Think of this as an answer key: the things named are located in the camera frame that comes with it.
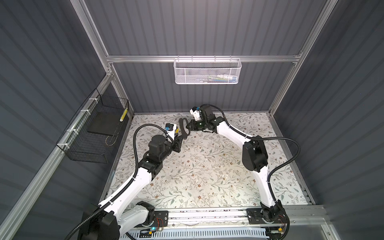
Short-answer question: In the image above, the white wire mesh basket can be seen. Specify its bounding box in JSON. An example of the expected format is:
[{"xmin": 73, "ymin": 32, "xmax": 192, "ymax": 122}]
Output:
[{"xmin": 173, "ymin": 58, "xmax": 242, "ymax": 85}]

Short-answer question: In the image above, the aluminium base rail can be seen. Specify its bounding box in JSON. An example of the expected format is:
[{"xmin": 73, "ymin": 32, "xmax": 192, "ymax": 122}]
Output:
[{"xmin": 86, "ymin": 205, "xmax": 331, "ymax": 229}]

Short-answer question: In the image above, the black foam pad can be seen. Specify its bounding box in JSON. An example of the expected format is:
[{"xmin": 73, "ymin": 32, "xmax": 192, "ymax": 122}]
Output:
[{"xmin": 87, "ymin": 112, "xmax": 121, "ymax": 137}]

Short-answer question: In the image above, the yellow marker pen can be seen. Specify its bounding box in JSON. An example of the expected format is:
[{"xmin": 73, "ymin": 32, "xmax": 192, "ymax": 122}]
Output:
[{"xmin": 120, "ymin": 108, "xmax": 128, "ymax": 122}]

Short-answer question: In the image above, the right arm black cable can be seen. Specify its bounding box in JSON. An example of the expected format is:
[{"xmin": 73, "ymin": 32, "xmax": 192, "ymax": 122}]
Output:
[{"xmin": 199, "ymin": 103, "xmax": 301, "ymax": 240}]

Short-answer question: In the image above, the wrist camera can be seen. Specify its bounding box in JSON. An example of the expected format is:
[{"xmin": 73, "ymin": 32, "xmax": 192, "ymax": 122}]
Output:
[
  {"xmin": 165, "ymin": 123, "xmax": 178, "ymax": 140},
  {"xmin": 190, "ymin": 107, "xmax": 202, "ymax": 121}
]

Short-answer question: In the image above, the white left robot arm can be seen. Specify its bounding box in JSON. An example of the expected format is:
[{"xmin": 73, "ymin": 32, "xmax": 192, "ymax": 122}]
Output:
[{"xmin": 66, "ymin": 119, "xmax": 189, "ymax": 240}]

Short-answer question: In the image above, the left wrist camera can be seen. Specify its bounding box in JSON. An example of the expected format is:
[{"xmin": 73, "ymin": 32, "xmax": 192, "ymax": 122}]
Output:
[{"xmin": 165, "ymin": 123, "xmax": 178, "ymax": 140}]

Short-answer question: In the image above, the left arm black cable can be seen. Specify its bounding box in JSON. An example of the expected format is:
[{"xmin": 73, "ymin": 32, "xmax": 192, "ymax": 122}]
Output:
[{"xmin": 64, "ymin": 123, "xmax": 175, "ymax": 240}]

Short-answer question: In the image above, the white vent grille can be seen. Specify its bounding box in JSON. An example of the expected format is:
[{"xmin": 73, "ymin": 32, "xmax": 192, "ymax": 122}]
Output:
[{"xmin": 129, "ymin": 227, "xmax": 270, "ymax": 240}]

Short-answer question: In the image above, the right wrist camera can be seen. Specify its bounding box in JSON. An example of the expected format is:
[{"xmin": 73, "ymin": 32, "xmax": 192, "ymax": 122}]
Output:
[{"xmin": 190, "ymin": 107, "xmax": 202, "ymax": 121}]

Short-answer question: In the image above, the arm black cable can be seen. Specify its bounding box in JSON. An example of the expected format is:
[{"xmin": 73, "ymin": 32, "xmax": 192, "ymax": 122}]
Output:
[
  {"xmin": 64, "ymin": 123, "xmax": 175, "ymax": 240},
  {"xmin": 199, "ymin": 103, "xmax": 301, "ymax": 240}
]

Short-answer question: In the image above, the black wire basket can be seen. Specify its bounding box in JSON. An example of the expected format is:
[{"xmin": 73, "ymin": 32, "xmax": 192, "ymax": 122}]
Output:
[{"xmin": 57, "ymin": 91, "xmax": 130, "ymax": 164}]

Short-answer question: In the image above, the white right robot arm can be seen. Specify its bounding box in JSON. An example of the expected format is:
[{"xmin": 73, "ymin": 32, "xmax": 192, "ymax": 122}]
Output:
[{"xmin": 179, "ymin": 104, "xmax": 289, "ymax": 223}]

